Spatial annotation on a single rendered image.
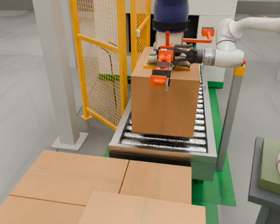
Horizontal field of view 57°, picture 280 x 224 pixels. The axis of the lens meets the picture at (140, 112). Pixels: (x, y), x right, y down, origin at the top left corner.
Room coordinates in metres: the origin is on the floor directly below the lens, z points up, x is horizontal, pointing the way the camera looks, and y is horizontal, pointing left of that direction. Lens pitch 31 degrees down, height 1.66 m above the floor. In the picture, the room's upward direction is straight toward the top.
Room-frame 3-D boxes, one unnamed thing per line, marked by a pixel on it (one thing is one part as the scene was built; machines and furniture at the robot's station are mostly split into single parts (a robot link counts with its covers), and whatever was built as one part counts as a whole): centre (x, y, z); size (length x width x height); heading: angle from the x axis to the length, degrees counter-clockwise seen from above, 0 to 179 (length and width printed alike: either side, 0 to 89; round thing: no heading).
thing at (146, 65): (1.69, -0.10, 1.10); 0.34 x 0.10 x 0.05; 171
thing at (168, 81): (1.13, -0.15, 1.21); 0.31 x 0.03 x 0.05; 171
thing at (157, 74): (1.08, -0.09, 1.21); 0.08 x 0.07 x 0.05; 171
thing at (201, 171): (1.31, -0.14, 0.47); 0.70 x 0.03 x 0.15; 80
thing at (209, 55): (1.37, -0.37, 1.20); 0.09 x 0.06 x 0.09; 170
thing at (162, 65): (1.21, -0.11, 1.20); 0.07 x 0.07 x 0.04; 81
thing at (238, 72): (1.79, -0.73, 0.50); 0.07 x 0.07 x 1.00; 80
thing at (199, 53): (1.38, -0.30, 1.21); 0.09 x 0.07 x 0.08; 80
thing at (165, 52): (1.43, -0.15, 1.21); 0.10 x 0.08 x 0.06; 81
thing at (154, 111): (1.67, -0.19, 0.88); 0.60 x 0.40 x 0.40; 171
